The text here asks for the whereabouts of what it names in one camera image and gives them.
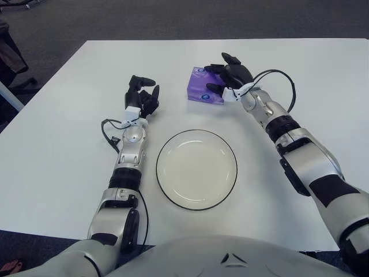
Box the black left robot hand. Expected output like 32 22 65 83
124 74 161 118

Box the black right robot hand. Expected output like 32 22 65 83
204 52 256 95

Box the purple tissue paper pack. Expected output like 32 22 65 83
186 66 227 104

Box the white plate with black rim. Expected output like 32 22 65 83
156 129 239 211

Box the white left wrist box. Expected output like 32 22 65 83
126 106 142 122

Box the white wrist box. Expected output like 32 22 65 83
126 106 142 122
222 86 242 103

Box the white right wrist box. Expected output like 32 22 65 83
222 86 242 103

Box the black office chair base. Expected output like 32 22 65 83
11 77 40 93

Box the white desk edge panel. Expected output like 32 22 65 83
0 80 24 113

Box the dark hanging jacket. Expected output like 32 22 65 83
0 18 29 87

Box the grey robot torso shell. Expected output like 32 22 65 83
106 234 349 277

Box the red shoe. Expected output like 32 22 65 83
0 259 24 274

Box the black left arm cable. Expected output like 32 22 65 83
100 118 149 246

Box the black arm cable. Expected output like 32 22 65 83
100 118 149 246
253 68 297 112

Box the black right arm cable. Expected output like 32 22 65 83
253 68 297 112

